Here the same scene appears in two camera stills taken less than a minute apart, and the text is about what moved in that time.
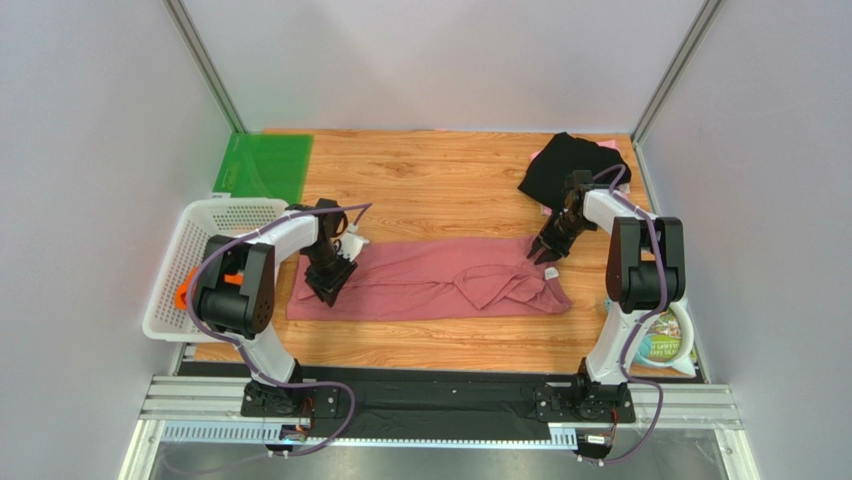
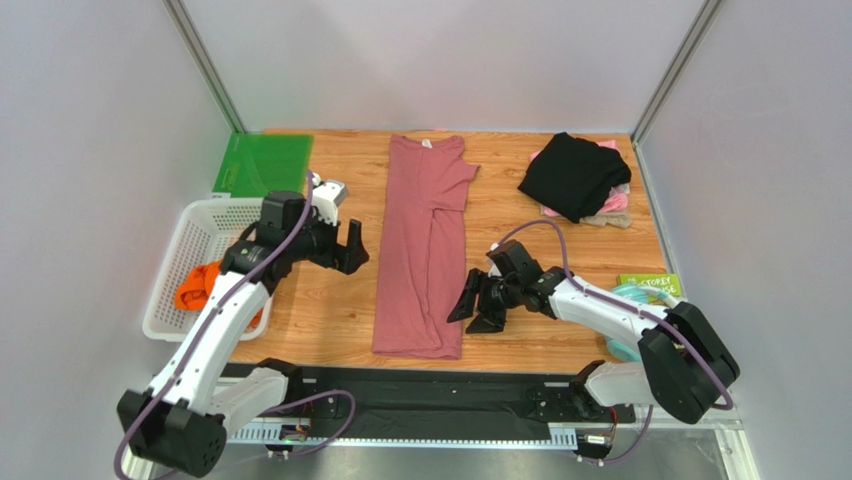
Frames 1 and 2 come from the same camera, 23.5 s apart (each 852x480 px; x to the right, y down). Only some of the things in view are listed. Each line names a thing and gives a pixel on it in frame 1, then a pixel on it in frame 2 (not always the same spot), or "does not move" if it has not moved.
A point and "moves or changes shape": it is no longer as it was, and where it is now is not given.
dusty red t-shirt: (406, 279) moves or changes shape
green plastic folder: (265, 166) does not move
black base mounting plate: (369, 400) does not move
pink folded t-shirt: (623, 188) does not move
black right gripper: (552, 238) to (492, 297)
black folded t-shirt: (547, 174) does not move
